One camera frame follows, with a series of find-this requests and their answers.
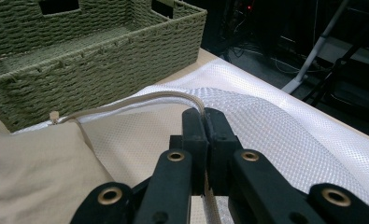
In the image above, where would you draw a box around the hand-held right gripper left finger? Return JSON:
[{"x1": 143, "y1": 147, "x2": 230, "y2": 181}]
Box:
[{"x1": 168, "y1": 107, "x2": 210, "y2": 197}]

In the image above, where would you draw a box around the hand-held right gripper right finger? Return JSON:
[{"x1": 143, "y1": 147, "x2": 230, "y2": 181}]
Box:
[{"x1": 204, "y1": 107, "x2": 243, "y2": 197}]

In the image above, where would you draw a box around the white mesh laundry bag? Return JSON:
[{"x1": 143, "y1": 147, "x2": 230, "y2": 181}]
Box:
[{"x1": 12, "y1": 57, "x2": 369, "y2": 224}]

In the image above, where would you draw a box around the green woven basket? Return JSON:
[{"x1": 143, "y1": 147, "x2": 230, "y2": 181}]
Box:
[{"x1": 0, "y1": 0, "x2": 208, "y2": 133}]

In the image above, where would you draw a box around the beige garment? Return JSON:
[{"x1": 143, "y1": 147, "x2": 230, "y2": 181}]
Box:
[{"x1": 0, "y1": 105, "x2": 115, "y2": 224}]

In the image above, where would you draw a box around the dark equipment with red light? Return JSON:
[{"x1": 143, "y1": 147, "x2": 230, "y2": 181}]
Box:
[{"x1": 228, "y1": 0, "x2": 267, "y2": 21}]

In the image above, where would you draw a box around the thin floor cable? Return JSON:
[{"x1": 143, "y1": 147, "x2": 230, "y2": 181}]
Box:
[{"x1": 272, "y1": 57, "x2": 300, "y2": 76}]

